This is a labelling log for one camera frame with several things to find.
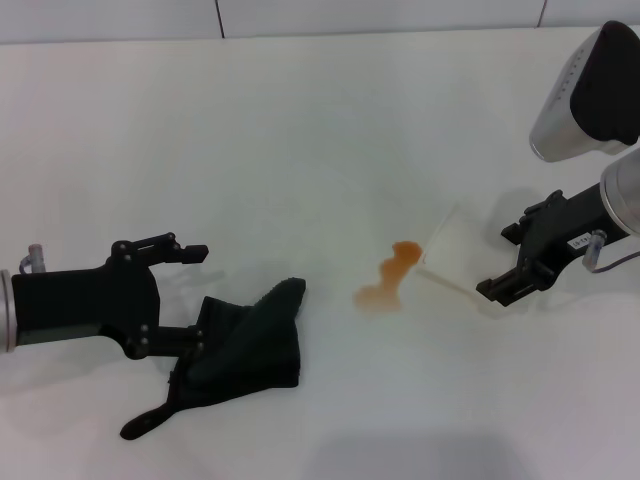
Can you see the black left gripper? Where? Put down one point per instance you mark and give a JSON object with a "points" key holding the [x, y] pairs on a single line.
{"points": [[85, 305]]}

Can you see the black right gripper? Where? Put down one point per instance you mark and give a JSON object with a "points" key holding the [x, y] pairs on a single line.
{"points": [[555, 230]]}

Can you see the white paper cup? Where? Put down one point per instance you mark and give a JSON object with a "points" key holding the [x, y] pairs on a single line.
{"points": [[450, 250]]}

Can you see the dark blue rag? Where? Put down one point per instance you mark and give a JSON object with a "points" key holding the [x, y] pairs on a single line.
{"points": [[250, 350]]}

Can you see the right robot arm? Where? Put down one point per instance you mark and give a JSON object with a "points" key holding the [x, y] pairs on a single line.
{"points": [[625, 195]]}

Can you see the orange brown liquid stain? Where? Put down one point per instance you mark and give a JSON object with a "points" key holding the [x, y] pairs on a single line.
{"points": [[375, 300]]}

